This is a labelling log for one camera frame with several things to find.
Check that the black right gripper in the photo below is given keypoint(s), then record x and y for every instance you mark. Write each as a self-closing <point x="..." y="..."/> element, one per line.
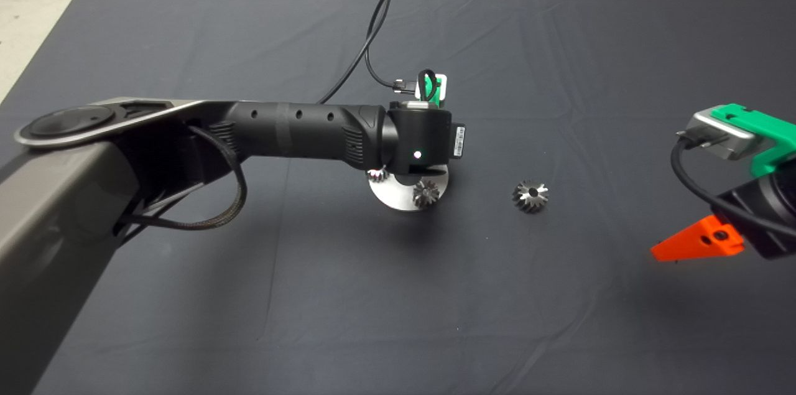
<point x="777" y="214"/>

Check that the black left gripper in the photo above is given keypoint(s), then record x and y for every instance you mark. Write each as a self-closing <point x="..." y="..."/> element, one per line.
<point x="459" y="141"/>

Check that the large steel bevel gear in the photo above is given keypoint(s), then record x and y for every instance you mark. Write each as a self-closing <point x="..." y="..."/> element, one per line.
<point x="525" y="199"/>

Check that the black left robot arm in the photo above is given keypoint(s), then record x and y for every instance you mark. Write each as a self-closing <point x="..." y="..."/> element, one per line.
<point x="292" y="130"/>

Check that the small steel bevel gear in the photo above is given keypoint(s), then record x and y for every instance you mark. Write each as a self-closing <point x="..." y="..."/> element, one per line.
<point x="376" y="176"/>
<point x="426" y="195"/>

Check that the round metal plate with hole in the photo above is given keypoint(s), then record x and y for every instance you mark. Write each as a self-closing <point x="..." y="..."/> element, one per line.
<point x="398" y="199"/>

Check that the dark grey table cloth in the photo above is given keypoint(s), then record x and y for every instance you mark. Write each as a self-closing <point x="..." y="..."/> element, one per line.
<point x="559" y="40"/>

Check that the green left camera mount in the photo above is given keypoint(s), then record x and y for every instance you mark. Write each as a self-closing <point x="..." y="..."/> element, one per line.
<point x="433" y="91"/>

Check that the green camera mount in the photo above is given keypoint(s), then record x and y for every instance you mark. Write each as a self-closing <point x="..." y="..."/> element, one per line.
<point x="771" y="132"/>
<point x="433" y="91"/>

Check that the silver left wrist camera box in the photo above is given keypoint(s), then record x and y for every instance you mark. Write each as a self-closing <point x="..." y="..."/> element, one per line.
<point x="444" y="85"/>

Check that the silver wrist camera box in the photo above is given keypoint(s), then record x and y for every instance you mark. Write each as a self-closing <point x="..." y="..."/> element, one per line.
<point x="444" y="85"/>
<point x="721" y="135"/>

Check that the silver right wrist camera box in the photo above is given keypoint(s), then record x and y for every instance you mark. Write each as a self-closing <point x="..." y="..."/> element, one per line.
<point x="721" y="135"/>

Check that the green right camera mount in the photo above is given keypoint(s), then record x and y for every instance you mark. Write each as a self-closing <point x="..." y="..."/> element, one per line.
<point x="771" y="132"/>

